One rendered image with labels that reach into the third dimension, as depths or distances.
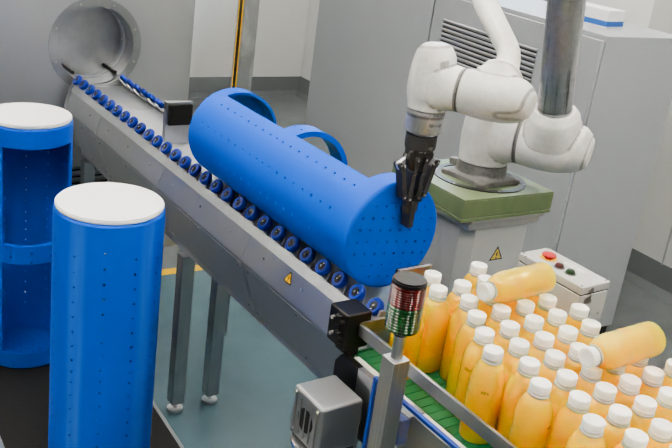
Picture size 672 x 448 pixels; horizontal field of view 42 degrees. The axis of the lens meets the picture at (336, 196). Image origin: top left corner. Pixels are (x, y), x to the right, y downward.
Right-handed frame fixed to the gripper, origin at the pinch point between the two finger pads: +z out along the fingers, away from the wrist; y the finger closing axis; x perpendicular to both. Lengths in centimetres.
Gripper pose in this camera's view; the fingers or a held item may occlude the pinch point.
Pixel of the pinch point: (408, 212)
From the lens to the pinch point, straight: 213.3
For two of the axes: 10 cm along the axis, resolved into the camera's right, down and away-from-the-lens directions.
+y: 8.2, -0.9, 5.6
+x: -5.6, -3.5, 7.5
